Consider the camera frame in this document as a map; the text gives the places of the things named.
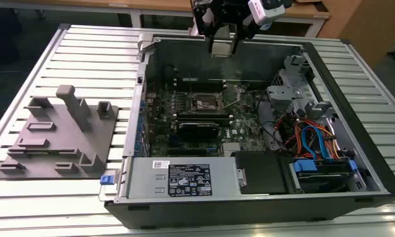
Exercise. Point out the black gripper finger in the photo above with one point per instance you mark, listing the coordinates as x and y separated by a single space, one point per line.
213 44
239 37

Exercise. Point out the silver CPU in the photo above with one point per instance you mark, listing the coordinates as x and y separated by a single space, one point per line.
223 48

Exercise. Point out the metal locking lever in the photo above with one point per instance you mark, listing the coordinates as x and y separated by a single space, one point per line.
231 102

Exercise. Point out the CPU socket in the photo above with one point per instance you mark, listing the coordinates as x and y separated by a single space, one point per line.
209 103

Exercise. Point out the black drive bay cover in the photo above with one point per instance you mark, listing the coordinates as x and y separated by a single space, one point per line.
263 172

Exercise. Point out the wooden desk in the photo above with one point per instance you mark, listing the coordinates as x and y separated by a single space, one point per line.
303 12

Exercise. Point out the metal drive cage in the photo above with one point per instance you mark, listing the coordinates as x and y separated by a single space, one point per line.
279 95

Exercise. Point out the black graphics card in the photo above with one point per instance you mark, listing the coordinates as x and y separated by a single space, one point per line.
198 132

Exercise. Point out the wooden cabinet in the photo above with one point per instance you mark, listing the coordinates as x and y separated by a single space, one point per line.
365 24

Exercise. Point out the green motherboard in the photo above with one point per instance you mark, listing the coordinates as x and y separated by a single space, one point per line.
250 138

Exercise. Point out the silver heat sink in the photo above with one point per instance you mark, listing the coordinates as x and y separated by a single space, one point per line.
231 146

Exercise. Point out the hard disk in blue carrier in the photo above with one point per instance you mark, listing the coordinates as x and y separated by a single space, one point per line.
305 166

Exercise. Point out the grey parts rack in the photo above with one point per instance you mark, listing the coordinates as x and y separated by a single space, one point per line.
68 138

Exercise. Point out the silver power supply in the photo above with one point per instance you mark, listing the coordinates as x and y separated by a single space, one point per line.
145 182

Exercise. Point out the blue case latch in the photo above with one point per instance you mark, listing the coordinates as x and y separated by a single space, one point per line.
106 179

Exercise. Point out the black PC case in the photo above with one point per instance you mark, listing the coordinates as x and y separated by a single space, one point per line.
250 212

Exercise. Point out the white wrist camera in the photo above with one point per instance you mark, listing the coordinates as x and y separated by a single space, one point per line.
266 10

